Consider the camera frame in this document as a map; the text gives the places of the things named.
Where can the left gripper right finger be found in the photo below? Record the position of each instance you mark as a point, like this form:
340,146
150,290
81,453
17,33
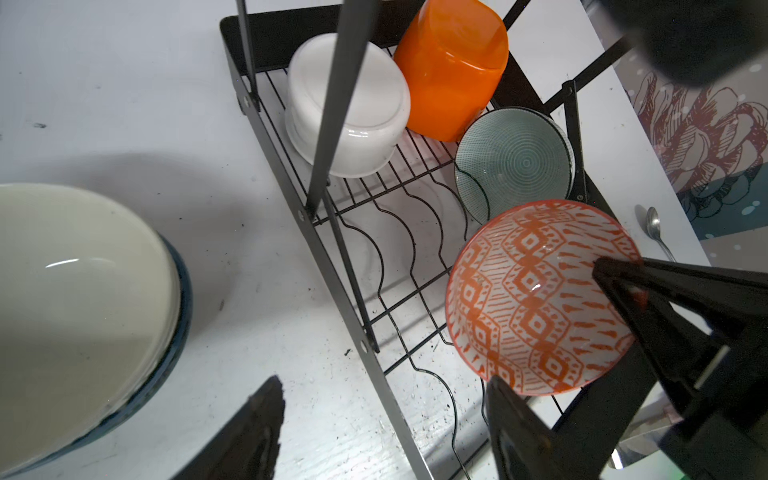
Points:
520,441

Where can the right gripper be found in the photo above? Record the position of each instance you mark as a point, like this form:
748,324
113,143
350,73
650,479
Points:
704,332

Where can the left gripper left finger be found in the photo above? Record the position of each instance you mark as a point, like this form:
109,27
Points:
247,446

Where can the blue patterned ceramic bowl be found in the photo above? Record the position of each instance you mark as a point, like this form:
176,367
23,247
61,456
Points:
521,302

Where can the cream ceramic bowl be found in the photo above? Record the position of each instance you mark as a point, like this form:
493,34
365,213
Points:
89,295

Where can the light green ceramic bowl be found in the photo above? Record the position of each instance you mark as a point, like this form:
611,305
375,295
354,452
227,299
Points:
509,157

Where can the white ceramic bowl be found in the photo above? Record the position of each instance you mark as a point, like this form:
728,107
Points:
377,115

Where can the orange plastic bowl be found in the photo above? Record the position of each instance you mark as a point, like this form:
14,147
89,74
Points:
452,56

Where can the metal spoon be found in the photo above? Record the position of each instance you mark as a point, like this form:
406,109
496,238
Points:
653,230

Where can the teal rimmed patterned bowl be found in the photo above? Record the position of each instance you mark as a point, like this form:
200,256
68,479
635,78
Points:
151,385

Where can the black wire dish rack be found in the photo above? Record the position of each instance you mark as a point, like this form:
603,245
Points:
385,243

